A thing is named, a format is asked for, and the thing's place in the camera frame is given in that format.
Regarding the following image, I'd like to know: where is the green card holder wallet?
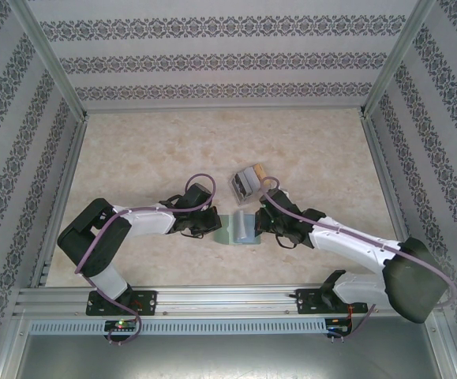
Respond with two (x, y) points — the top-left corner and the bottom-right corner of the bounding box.
(214, 211), (263, 246)

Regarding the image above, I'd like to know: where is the clear acrylic card stand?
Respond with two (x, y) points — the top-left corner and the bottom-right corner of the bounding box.
(227, 162), (268, 205)

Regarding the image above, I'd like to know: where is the grey credit card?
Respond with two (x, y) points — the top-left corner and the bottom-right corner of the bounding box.
(240, 168), (259, 189)

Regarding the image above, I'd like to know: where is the grey metal sheet panel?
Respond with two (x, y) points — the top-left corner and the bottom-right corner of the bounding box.
(0, 333), (457, 379)

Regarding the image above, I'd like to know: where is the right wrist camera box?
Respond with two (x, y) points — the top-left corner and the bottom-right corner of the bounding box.
(260, 188), (292, 212)

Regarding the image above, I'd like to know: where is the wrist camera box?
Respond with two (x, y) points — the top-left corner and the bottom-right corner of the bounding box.
(182, 183), (212, 209)
(260, 188), (292, 212)

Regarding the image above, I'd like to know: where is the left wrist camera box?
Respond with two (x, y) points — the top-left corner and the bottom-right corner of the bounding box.
(182, 183), (212, 209)

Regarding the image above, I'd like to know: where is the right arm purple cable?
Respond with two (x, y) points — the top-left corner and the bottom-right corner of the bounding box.
(258, 175), (457, 343)

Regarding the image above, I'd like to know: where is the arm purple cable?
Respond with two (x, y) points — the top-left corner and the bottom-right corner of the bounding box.
(73, 172), (218, 347)
(258, 175), (457, 343)

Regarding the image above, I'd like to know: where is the long aluminium mounting rail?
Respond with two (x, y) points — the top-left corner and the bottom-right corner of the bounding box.
(13, 286), (443, 319)

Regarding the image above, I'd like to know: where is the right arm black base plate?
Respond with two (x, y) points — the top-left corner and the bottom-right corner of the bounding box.
(296, 287), (370, 316)

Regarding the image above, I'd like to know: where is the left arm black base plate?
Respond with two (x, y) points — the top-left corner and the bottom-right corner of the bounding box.
(85, 290), (159, 317)

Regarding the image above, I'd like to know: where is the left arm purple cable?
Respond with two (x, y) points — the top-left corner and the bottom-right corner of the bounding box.
(73, 172), (218, 347)

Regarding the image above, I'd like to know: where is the slotted grey cable duct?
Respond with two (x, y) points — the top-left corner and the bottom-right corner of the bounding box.
(28, 318), (328, 336)

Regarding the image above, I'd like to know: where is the aluminium table side rail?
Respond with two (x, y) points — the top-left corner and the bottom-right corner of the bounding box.
(28, 112), (89, 288)
(358, 110), (426, 285)

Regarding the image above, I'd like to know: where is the aluminium frame post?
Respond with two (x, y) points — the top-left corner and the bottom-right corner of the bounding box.
(360, 0), (438, 118)
(9, 0), (89, 119)

